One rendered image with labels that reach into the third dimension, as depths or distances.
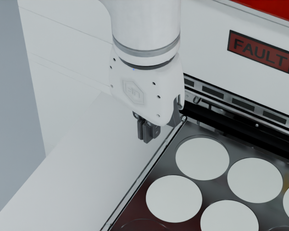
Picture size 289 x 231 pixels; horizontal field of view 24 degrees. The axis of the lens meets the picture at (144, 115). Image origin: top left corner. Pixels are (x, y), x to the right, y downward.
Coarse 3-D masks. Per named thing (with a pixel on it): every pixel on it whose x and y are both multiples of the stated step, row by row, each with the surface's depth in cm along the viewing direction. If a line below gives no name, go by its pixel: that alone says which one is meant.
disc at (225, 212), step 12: (216, 204) 117; (228, 204) 117; (240, 204) 117; (204, 216) 116; (216, 216) 116; (228, 216) 116; (240, 216) 116; (252, 216) 116; (204, 228) 114; (216, 228) 114; (228, 228) 114; (240, 228) 114; (252, 228) 114
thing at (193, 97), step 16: (192, 96) 129; (208, 96) 128; (192, 112) 135; (224, 112) 128; (240, 112) 126; (208, 128) 133; (224, 128) 132; (256, 128) 126; (272, 128) 124; (288, 128) 123; (256, 144) 130; (288, 160) 127
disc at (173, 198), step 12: (156, 180) 121; (168, 180) 121; (180, 180) 121; (156, 192) 119; (168, 192) 119; (180, 192) 119; (192, 192) 119; (156, 204) 117; (168, 204) 117; (180, 204) 117; (192, 204) 117; (156, 216) 116; (168, 216) 116; (180, 216) 116; (192, 216) 116
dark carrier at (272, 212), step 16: (192, 128) 129; (176, 144) 126; (224, 144) 126; (240, 144) 126; (160, 160) 124; (272, 160) 124; (160, 176) 121; (224, 176) 121; (288, 176) 121; (144, 192) 119; (208, 192) 119; (224, 192) 119; (128, 208) 117; (144, 208) 117; (256, 208) 117; (272, 208) 117; (128, 224) 115; (144, 224) 115; (160, 224) 115; (176, 224) 115; (192, 224) 115; (272, 224) 115; (288, 224) 115
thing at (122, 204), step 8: (184, 120) 130; (176, 128) 128; (168, 136) 127; (168, 144) 126; (160, 152) 124; (152, 160) 123; (144, 168) 122; (152, 168) 123; (144, 176) 121; (136, 184) 120; (128, 192) 118; (128, 200) 118; (120, 208) 116; (112, 216) 115; (104, 224) 114; (112, 224) 115
